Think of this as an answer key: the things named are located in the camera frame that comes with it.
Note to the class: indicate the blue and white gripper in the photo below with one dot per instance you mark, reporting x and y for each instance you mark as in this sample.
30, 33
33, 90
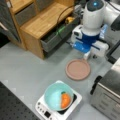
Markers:
89, 44

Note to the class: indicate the pink pan with white handle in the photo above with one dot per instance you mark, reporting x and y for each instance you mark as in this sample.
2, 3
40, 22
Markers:
77, 69

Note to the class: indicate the orange carrot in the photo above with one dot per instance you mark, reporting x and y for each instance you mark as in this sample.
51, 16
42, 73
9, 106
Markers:
65, 100

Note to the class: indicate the teal bowl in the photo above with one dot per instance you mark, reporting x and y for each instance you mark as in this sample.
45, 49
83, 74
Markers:
52, 95

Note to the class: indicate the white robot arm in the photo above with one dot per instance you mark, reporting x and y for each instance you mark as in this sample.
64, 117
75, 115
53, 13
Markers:
98, 13

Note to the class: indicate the yellow item in drawer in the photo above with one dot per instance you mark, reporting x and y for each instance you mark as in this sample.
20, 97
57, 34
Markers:
69, 20

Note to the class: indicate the green item in drawer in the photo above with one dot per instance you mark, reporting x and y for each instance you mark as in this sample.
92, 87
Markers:
60, 30

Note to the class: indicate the open grey drawer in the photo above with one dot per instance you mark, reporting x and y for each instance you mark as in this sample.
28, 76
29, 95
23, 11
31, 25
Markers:
51, 40

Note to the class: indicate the silver toaster oven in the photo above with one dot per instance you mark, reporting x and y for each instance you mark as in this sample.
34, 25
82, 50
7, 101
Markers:
106, 93

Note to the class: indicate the wooden shelf cabinet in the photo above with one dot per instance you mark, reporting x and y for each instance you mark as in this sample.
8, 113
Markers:
33, 19

